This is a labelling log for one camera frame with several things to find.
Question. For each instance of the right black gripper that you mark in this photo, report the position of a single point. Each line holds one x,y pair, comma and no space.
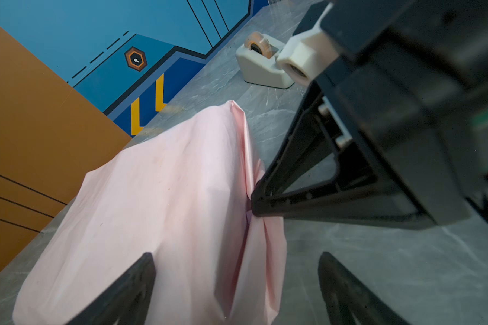
418,93

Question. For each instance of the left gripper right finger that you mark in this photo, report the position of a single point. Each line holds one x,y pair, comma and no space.
348,300

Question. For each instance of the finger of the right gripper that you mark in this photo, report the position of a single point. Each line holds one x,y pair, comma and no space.
327,173

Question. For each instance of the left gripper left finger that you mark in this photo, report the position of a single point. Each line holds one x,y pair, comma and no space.
127,300

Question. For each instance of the purple wrapping paper sheet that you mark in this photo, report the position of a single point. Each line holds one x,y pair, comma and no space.
185,198

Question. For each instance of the white tape dispenser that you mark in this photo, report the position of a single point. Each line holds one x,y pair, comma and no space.
257,59

